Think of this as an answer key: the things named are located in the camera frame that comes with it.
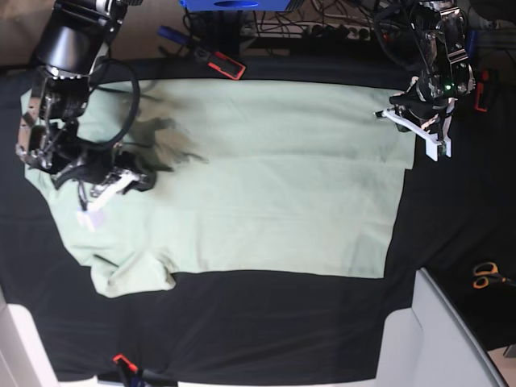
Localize red black clamp top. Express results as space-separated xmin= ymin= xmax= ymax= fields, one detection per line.
xmin=194 ymin=47 xmax=246 ymax=81

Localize black table cloth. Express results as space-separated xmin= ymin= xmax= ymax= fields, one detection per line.
xmin=1 ymin=73 xmax=515 ymax=385

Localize blue handled tool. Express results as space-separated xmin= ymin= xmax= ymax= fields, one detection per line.
xmin=157 ymin=26 xmax=189 ymax=46

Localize white power strip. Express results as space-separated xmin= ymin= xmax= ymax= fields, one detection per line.
xmin=302 ymin=23 xmax=372 ymax=41

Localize light green T-shirt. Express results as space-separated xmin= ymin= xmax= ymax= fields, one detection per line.
xmin=25 ymin=80 xmax=414 ymax=298

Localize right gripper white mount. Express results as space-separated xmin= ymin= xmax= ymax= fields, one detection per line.
xmin=52 ymin=149 xmax=157 ymax=231

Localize blue box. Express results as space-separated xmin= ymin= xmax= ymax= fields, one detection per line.
xmin=179 ymin=0 xmax=304 ymax=12

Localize grey white chair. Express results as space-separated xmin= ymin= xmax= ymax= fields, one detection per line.
xmin=375 ymin=269 xmax=507 ymax=387

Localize red clamp edge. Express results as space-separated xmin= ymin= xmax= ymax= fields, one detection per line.
xmin=474 ymin=69 xmax=497 ymax=113
xmin=112 ymin=354 xmax=139 ymax=373

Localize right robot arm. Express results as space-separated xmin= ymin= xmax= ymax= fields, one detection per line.
xmin=15 ymin=1 xmax=156 ymax=230

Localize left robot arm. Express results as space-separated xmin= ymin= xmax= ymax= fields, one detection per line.
xmin=372 ymin=1 xmax=476 ymax=161

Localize white furniture left corner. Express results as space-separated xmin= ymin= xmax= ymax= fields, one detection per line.
xmin=1 ymin=297 xmax=99 ymax=387

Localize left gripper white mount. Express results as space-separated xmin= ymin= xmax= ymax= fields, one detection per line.
xmin=374 ymin=77 xmax=457 ymax=161

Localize red clamp right edge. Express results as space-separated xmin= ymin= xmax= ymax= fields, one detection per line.
xmin=474 ymin=69 xmax=497 ymax=113

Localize red clamp bottom edge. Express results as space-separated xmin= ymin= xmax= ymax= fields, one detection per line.
xmin=112 ymin=354 xmax=139 ymax=373

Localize orange handled scissors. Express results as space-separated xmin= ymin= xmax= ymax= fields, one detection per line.
xmin=472 ymin=261 xmax=515 ymax=289

